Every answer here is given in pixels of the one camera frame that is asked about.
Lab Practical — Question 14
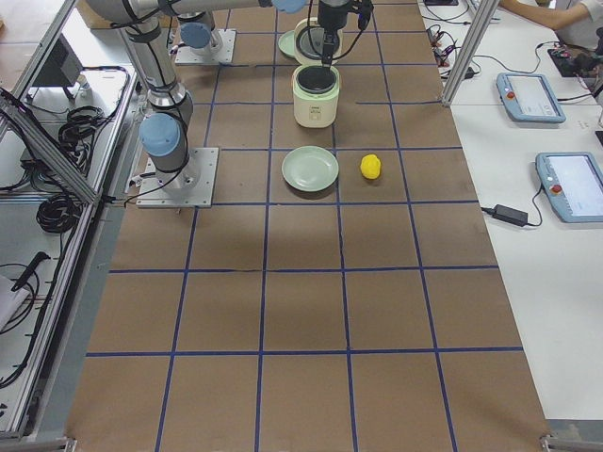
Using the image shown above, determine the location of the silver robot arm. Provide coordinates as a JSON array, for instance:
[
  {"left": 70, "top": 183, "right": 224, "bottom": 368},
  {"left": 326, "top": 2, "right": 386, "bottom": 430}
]
[
  {"left": 178, "top": 11, "right": 222, "bottom": 57},
  {"left": 89, "top": 1, "right": 373, "bottom": 115}
]

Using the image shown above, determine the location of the person in white shirt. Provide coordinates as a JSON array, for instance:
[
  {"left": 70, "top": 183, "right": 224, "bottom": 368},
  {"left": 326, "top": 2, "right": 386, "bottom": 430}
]
[{"left": 498, "top": 0, "right": 602, "bottom": 50}]

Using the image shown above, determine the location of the cream rice cooker orange handle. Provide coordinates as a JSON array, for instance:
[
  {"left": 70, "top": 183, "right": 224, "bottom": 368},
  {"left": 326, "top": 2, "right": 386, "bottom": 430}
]
[{"left": 291, "top": 17, "right": 341, "bottom": 128}]

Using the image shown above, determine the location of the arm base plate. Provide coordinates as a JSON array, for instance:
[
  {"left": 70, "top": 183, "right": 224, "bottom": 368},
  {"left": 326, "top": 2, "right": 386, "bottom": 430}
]
[
  {"left": 175, "top": 28, "right": 236, "bottom": 66},
  {"left": 135, "top": 147, "right": 219, "bottom": 208}
]

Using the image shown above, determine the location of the black power adapter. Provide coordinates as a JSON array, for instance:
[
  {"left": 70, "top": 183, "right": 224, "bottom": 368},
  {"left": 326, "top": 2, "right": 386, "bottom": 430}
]
[{"left": 492, "top": 204, "right": 529, "bottom": 227}]

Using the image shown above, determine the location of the near blue teach pendant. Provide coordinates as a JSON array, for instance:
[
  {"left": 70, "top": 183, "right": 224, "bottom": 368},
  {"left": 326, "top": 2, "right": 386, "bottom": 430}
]
[{"left": 535, "top": 152, "right": 602, "bottom": 223}]

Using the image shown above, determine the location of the aluminium frame post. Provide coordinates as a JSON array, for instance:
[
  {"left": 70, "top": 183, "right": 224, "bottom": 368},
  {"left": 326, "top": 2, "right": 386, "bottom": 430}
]
[{"left": 441, "top": 0, "right": 499, "bottom": 106}]

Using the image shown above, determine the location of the blue teach pendant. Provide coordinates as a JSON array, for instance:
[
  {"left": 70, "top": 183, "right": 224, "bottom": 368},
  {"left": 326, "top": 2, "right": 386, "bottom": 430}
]
[
  {"left": 535, "top": 152, "right": 602, "bottom": 223},
  {"left": 496, "top": 73, "right": 566, "bottom": 124}
]

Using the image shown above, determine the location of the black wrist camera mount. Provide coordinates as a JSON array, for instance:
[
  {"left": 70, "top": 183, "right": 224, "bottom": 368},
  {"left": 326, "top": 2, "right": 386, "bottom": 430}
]
[{"left": 352, "top": 0, "right": 374, "bottom": 32}]

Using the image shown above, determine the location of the yellow toy fruit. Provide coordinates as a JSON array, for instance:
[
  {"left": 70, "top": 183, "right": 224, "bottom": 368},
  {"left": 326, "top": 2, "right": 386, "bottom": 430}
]
[{"left": 360, "top": 153, "right": 382, "bottom": 180}]

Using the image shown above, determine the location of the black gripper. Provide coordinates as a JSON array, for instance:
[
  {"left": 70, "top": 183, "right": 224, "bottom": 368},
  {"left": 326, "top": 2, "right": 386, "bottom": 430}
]
[{"left": 318, "top": 0, "right": 351, "bottom": 66}]

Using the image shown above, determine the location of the black coiled cable bundle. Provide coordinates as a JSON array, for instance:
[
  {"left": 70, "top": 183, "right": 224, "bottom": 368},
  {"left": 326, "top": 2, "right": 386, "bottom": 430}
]
[{"left": 36, "top": 193, "right": 82, "bottom": 234}]

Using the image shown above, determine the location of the green plate near arm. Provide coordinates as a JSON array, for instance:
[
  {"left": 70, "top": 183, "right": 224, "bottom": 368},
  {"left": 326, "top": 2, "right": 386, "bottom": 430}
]
[
  {"left": 278, "top": 30, "right": 296, "bottom": 59},
  {"left": 282, "top": 146, "right": 339, "bottom": 192}
]

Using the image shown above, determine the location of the far blue teach pendant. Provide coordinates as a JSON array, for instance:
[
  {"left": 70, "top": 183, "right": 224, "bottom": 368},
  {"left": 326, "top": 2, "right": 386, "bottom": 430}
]
[{"left": 496, "top": 73, "right": 566, "bottom": 124}]

